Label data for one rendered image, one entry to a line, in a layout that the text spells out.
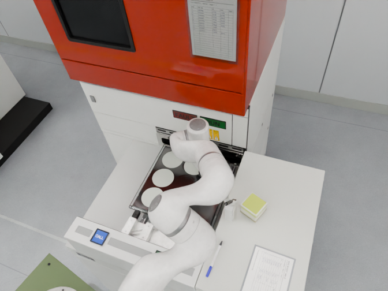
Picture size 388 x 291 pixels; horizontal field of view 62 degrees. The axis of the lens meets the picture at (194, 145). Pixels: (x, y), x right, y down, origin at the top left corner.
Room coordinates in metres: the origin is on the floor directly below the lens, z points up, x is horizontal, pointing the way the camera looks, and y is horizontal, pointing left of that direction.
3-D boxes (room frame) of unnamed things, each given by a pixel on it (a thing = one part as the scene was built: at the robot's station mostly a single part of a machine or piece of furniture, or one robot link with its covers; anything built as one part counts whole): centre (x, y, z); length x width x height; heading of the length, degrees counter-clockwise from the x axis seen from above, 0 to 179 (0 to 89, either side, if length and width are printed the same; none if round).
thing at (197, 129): (0.83, -0.02, 1.17); 0.09 x 0.08 x 0.13; 97
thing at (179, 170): (0.79, 0.06, 0.90); 0.34 x 0.34 x 0.01; 63
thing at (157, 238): (0.55, 0.17, 0.87); 0.36 x 0.08 x 0.03; 63
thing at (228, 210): (0.58, -0.11, 1.03); 0.06 x 0.04 x 0.13; 153
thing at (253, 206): (0.58, -0.20, 1.00); 0.07 x 0.07 x 0.07; 41
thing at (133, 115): (1.08, 0.13, 1.02); 0.82 x 0.03 x 0.40; 63
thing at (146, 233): (0.59, 0.24, 0.89); 0.08 x 0.03 x 0.03; 153
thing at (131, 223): (0.62, 0.31, 0.89); 0.08 x 0.03 x 0.03; 153
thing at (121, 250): (0.50, 0.29, 0.89); 0.55 x 0.09 x 0.14; 63
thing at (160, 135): (0.99, -0.02, 0.89); 0.44 x 0.02 x 0.10; 63
